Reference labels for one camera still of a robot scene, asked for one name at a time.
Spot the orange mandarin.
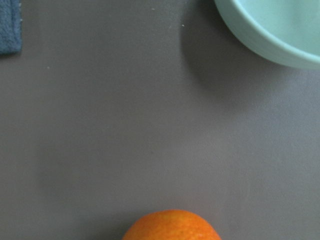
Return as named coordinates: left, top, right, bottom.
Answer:
left=122, top=209, right=221, bottom=240

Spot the mint green bowl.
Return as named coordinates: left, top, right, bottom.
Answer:
left=214, top=0, right=320, bottom=70

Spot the grey folded cloth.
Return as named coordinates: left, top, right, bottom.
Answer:
left=0, top=0, right=22, bottom=55

